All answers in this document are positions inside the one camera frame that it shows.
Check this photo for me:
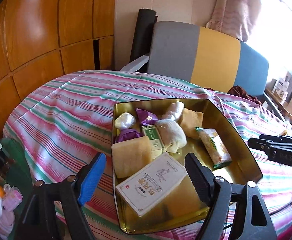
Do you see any pink plastic container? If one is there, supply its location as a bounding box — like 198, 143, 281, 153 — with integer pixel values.
2, 184, 23, 212

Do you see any white plastic ball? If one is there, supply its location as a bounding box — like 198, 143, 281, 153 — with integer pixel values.
114, 112, 136, 130

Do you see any purple snack packet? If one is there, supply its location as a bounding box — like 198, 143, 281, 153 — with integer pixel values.
135, 108, 158, 126
115, 128, 142, 143

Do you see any wooden wardrobe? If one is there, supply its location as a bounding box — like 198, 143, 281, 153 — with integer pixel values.
0, 0, 115, 138

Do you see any pink curtain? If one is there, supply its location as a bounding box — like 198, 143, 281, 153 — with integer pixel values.
206, 0, 261, 42

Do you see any green white candy bag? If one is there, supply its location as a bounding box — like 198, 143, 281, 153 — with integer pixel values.
195, 127, 232, 169

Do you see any gold tin tray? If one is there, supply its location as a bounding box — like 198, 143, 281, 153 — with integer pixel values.
113, 99, 263, 235

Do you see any white appliance carton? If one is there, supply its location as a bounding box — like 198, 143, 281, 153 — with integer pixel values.
272, 78, 289, 99

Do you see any grey yellow blue chair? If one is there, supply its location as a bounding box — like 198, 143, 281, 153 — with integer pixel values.
120, 21, 287, 120

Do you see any small green white box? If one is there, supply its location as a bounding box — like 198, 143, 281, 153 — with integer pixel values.
141, 125, 164, 159

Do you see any large white tea box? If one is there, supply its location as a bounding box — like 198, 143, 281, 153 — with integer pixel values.
115, 152, 187, 217

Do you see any large yellow sponge block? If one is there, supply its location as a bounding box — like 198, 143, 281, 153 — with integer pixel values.
111, 136, 152, 178

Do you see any dark red cloth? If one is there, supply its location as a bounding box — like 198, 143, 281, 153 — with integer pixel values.
228, 86, 262, 105

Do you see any black rolled mat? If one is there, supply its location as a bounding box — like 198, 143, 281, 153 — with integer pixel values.
130, 8, 158, 62

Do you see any striped bed cover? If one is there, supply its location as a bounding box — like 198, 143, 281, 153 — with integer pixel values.
3, 70, 292, 239

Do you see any beige cloth roll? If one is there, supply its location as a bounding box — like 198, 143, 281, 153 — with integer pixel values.
155, 119, 187, 153

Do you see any wooden desk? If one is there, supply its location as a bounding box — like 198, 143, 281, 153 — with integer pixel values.
264, 88, 292, 121

